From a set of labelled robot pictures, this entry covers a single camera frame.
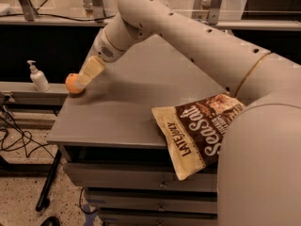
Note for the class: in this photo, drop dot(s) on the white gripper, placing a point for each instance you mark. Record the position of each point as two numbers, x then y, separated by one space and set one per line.
102 49

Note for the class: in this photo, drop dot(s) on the orange fruit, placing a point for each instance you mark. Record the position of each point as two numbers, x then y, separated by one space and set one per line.
70 84

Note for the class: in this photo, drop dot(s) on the brown sea salt chip bag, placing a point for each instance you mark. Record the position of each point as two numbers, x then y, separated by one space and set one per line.
194 131

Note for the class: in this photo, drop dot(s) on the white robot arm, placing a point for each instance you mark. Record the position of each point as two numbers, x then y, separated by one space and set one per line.
258 177

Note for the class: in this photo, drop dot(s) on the white pump dispenser bottle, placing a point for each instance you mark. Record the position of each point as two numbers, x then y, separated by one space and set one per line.
38 77

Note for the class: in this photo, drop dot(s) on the grey drawer cabinet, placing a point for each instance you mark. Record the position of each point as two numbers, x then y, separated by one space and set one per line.
117 153

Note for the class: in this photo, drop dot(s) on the black stand leg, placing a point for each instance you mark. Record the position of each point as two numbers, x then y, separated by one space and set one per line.
43 201

